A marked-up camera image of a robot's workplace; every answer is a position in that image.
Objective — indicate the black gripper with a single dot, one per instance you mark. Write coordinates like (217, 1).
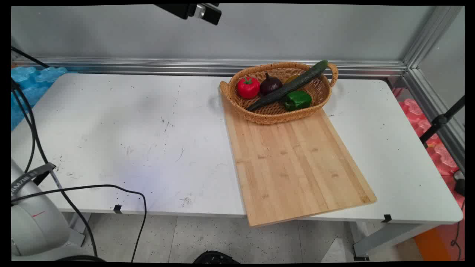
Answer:
(182, 10)

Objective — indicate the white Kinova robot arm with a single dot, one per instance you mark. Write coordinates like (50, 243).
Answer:
(35, 222)

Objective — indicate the red toy tomato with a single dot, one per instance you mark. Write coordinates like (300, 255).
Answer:
(248, 88)

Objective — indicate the dark purple toy onion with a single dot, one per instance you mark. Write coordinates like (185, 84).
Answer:
(270, 85)

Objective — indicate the long green cucumber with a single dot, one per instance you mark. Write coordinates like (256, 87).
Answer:
(293, 86)

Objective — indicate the woven wicker basket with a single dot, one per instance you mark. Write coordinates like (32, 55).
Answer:
(275, 115)

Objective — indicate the green toy bell pepper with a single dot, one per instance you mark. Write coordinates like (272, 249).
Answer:
(297, 101)

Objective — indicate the blue cloth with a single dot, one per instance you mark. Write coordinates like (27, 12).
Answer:
(31, 83)

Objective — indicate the bamboo cutting board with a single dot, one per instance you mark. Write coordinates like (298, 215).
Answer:
(297, 167)

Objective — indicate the black tape marker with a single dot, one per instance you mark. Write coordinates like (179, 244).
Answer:
(117, 209)
(387, 218)

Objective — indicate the black round object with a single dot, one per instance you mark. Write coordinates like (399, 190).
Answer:
(215, 257)

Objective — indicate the black tripod stand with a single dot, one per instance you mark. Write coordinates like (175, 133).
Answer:
(441, 120)

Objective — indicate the red foam mat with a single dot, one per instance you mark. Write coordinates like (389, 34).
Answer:
(441, 155)

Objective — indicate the grey table leg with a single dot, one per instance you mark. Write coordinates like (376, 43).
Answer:
(386, 237)

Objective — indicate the small black device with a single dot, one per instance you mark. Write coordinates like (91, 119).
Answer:
(460, 185)

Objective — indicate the long aluminium frame rail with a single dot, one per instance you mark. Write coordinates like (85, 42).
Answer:
(185, 66)

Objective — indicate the aluminium frame corner post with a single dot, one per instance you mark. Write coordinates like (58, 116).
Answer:
(430, 35)

